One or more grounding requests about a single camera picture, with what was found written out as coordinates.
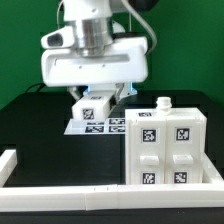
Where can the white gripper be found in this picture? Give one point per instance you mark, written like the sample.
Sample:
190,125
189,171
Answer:
122,61

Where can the white cabinet top block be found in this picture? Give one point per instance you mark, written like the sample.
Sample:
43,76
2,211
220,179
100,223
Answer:
91,108

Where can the white cabinet box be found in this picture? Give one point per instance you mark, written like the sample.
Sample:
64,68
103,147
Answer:
164,109

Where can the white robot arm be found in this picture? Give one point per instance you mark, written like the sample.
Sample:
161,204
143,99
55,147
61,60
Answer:
92,50

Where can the white U-shaped fence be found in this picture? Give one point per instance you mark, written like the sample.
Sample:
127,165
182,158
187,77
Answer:
210,193

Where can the white marker base plate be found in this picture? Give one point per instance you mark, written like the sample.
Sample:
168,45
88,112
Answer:
109,126

